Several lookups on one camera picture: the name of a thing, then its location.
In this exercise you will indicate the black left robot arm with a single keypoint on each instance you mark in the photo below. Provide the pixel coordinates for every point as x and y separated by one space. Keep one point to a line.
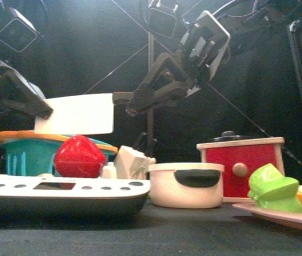
42 13

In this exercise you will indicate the black knob lid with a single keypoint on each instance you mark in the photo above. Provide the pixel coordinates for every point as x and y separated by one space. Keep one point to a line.
229 136

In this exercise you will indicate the small white toy piece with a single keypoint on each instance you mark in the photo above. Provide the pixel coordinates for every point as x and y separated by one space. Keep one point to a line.
108 170

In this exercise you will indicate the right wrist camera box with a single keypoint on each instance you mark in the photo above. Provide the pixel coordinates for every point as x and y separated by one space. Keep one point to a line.
162 21

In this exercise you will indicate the white grey kitchen scale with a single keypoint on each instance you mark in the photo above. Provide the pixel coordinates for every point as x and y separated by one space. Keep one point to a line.
60 196

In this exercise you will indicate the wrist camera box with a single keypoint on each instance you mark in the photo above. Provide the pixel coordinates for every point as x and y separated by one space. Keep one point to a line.
18 33
162 21

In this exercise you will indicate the black pole clamp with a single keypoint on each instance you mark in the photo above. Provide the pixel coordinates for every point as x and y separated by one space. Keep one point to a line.
142 143

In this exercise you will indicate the green toy vegetable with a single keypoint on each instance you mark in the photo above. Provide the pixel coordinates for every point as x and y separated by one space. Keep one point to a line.
274 191

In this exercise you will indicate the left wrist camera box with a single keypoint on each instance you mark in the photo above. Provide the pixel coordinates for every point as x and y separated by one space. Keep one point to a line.
18 33

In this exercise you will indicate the pink plate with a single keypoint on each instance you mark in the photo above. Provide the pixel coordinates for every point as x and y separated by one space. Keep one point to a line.
288 218

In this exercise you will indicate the vertical metal pole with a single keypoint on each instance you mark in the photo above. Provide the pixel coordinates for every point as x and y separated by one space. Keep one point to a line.
150 126

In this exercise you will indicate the red wooden box with knob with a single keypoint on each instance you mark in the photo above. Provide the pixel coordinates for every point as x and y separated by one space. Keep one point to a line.
251 156

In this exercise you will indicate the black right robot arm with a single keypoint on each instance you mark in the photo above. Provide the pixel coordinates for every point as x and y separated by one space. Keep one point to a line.
265 16

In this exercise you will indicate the teal basket orange rim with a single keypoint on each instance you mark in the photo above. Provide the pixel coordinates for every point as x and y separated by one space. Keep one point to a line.
28 156

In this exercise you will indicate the red toy apple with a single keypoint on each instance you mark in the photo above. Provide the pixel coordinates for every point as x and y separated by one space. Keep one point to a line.
79 158

